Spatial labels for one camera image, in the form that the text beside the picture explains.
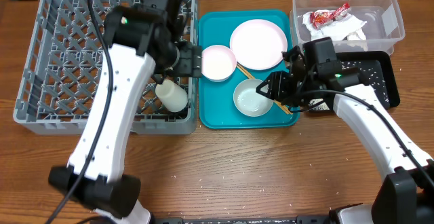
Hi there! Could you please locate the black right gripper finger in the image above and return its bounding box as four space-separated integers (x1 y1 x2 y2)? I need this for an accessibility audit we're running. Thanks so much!
256 71 281 97
264 91 285 102

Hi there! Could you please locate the grey small bowl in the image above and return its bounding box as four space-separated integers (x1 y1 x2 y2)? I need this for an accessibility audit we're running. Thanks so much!
233 79 274 117

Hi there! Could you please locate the white rice pile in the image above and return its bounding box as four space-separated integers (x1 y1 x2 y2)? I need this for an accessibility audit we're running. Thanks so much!
309 98 330 112

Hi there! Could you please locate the white plastic cup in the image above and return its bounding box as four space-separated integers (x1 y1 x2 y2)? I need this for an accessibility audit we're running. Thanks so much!
155 79 188 113

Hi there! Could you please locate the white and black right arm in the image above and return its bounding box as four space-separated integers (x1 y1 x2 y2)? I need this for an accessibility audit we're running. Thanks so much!
256 37 433 224

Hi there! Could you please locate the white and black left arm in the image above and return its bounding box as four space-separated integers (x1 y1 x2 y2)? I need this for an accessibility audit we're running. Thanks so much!
48 0 202 223

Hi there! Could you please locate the clear plastic waste bin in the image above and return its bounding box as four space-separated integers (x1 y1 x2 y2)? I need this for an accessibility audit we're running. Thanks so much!
290 0 406 55

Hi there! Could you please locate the white shallow bowl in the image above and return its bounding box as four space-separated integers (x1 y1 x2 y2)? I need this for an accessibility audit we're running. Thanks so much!
201 45 237 82

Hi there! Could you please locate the upper wooden chopstick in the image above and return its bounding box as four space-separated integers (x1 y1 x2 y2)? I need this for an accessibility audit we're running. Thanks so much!
237 62 294 115

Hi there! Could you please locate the wooden chopstick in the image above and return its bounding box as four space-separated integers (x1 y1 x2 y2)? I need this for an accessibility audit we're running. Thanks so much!
236 64 289 115
237 62 294 115

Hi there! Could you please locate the lower wooden chopstick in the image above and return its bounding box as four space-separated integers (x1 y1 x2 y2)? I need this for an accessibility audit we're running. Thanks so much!
236 64 289 115

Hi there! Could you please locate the large white round plate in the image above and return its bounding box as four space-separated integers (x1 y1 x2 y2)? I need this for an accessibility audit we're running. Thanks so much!
230 19 288 71

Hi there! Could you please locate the teal serving tray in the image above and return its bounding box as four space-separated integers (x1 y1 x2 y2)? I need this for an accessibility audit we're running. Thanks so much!
198 10 300 129

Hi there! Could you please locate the red snack wrapper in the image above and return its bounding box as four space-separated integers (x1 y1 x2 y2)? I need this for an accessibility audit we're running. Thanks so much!
309 3 351 29

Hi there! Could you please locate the crumpled white paper napkin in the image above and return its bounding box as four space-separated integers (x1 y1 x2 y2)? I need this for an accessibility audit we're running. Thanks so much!
302 12 367 41

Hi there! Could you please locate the black rectangular tray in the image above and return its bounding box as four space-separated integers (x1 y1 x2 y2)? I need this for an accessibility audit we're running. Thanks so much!
304 50 401 113

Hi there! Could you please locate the grey plastic dish rack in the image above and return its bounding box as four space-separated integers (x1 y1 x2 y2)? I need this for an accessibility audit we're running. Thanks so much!
13 0 198 135

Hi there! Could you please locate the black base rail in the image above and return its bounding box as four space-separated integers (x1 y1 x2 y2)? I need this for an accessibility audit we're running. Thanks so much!
150 214 333 224

